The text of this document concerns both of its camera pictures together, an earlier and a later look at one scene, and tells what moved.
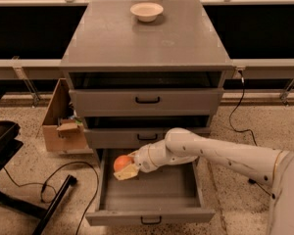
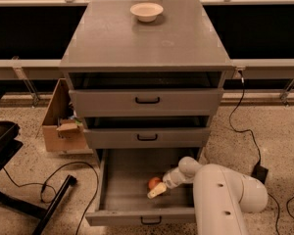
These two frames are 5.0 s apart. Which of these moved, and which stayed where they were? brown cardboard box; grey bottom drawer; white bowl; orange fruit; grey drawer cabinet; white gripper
Moved: white gripper; orange fruit
Stayed: brown cardboard box; white bowl; grey bottom drawer; grey drawer cabinet
